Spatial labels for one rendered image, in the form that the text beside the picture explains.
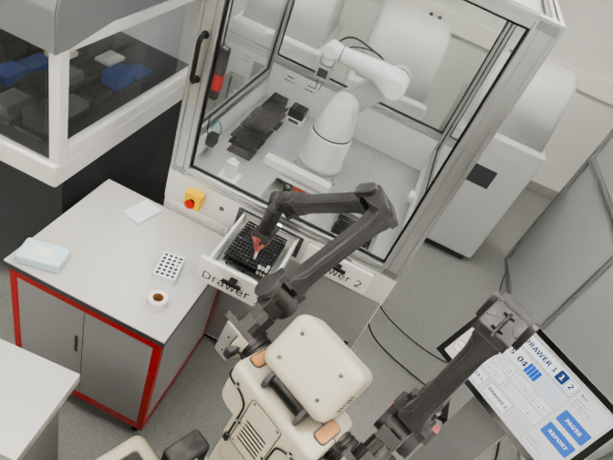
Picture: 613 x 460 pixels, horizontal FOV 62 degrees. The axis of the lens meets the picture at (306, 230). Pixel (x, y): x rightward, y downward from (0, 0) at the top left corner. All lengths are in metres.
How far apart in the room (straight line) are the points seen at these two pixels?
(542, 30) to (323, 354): 1.03
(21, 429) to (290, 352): 0.82
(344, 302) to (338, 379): 1.09
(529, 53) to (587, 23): 3.43
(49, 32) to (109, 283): 0.83
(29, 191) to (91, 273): 0.61
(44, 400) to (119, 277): 0.50
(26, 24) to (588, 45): 4.27
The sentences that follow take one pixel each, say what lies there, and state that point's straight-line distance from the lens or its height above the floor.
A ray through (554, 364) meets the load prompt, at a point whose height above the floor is 1.16.
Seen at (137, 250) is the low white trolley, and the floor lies 0.76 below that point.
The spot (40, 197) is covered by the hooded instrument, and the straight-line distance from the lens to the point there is 2.42.
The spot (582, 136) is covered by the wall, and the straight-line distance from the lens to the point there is 5.40.
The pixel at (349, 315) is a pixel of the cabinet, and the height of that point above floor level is 0.66.
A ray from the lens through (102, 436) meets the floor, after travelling 2.48.
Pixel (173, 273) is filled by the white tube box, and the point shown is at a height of 0.79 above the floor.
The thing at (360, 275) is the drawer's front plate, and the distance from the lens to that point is 2.05.
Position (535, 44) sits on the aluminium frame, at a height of 1.92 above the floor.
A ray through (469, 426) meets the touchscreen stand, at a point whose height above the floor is 0.74.
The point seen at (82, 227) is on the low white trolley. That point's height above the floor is 0.76.
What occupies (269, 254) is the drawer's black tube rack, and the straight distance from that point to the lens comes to 1.97.
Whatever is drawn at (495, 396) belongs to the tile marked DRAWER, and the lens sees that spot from 1.86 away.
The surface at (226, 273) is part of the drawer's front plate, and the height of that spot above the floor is 0.91.
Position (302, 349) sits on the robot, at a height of 1.35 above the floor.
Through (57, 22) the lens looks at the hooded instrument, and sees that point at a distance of 1.84.
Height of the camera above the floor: 2.25
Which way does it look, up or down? 39 degrees down
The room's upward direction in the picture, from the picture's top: 24 degrees clockwise
